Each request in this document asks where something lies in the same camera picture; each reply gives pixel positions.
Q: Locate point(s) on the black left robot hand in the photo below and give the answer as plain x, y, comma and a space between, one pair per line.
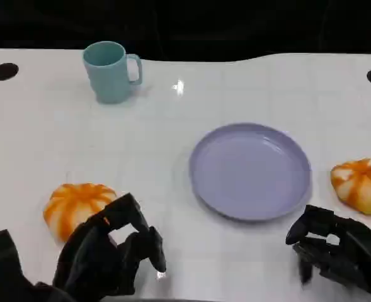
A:
94, 251

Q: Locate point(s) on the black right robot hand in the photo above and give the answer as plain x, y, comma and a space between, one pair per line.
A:
345, 251

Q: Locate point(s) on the orange and white bread roll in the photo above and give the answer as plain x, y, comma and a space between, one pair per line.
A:
361, 185
71, 201

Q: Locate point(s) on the lilac plate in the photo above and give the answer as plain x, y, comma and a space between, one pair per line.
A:
251, 171

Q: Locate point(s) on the pale green mug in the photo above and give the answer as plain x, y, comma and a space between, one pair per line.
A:
108, 78

